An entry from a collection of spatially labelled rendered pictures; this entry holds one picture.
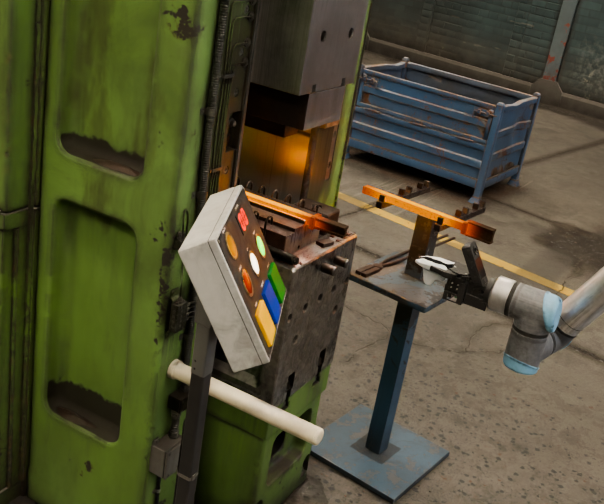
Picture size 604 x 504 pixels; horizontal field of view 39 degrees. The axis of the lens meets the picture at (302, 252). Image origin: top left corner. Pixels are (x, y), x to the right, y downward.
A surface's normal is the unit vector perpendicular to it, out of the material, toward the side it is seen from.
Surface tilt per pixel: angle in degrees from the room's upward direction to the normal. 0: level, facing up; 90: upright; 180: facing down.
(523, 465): 0
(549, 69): 90
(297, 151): 90
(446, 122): 89
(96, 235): 90
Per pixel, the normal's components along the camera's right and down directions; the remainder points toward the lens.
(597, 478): 0.16, -0.91
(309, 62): 0.86, 0.32
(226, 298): -0.08, 0.38
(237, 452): -0.49, 0.26
